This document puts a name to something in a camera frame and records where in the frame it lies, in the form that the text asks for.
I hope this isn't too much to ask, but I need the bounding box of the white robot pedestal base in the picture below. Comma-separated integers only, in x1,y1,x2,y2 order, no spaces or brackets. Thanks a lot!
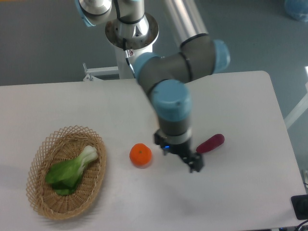
83,13,159,81

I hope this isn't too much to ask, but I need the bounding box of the woven wicker basket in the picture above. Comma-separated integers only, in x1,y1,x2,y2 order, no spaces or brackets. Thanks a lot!
26,126,107,220

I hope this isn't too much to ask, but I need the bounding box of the blue plastic bag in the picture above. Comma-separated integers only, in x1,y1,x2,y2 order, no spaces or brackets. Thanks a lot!
284,0,308,23

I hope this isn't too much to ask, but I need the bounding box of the black cable on pedestal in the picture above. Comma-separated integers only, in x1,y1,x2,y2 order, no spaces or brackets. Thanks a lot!
122,38,135,75

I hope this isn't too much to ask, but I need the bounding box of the orange tangerine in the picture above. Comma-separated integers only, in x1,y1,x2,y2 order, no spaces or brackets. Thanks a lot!
129,143,152,167

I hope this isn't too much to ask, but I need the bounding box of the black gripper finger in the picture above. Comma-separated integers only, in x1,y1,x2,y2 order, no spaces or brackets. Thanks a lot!
188,153,204,173

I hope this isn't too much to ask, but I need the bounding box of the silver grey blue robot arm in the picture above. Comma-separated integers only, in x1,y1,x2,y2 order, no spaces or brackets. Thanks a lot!
75,0,230,172

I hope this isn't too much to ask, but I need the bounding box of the black device at table edge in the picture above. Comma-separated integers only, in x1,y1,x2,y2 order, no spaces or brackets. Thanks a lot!
291,194,308,220

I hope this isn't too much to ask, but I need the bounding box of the green bok choy vegetable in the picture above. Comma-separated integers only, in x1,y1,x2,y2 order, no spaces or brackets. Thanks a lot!
45,145,98,196

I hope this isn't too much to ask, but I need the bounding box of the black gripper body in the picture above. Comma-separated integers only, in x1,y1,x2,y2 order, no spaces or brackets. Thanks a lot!
154,129,193,164

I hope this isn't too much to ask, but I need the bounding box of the purple sweet potato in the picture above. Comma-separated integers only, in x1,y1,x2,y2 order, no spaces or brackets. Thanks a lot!
196,134,225,154

